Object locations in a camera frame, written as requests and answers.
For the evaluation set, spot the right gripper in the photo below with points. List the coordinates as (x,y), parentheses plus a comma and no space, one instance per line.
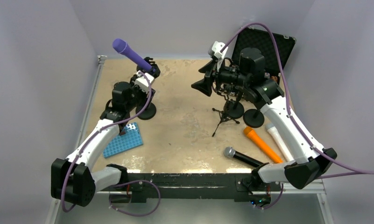
(204,85)

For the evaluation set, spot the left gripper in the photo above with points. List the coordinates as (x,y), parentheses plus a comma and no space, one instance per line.
(144,94)

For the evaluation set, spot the purple mic black stand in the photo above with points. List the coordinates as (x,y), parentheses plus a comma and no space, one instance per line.
(145,108)

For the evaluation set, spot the black tripod stand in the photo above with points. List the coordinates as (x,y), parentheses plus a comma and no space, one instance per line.
(223,117)

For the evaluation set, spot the purple microphone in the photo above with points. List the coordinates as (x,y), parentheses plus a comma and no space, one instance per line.
(122,47)

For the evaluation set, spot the white mic clamp stand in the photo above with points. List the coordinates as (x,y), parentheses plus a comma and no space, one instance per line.
(254,118)

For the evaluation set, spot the orange microphone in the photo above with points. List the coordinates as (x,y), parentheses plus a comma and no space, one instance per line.
(261,144)

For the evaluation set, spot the black silver microphone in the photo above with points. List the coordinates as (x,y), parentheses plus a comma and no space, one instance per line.
(230,152)

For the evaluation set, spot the white microphone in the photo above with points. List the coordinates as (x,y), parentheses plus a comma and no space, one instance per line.
(272,130)

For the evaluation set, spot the orange mic round stand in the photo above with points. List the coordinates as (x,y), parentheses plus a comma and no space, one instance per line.
(233,108)

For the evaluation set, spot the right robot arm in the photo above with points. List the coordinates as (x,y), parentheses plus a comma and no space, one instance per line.
(310,159)

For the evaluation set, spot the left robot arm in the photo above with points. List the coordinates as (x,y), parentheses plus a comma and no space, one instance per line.
(72,181)

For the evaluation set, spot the blue lego baseplate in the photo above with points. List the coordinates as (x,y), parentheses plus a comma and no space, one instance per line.
(121,143)

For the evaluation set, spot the black poker chip case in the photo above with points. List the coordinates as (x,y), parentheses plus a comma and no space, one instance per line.
(260,39)

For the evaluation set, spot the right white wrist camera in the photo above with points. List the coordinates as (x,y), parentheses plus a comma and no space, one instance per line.
(218,51)

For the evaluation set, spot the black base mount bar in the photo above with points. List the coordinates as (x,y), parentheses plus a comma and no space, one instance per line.
(235,186)

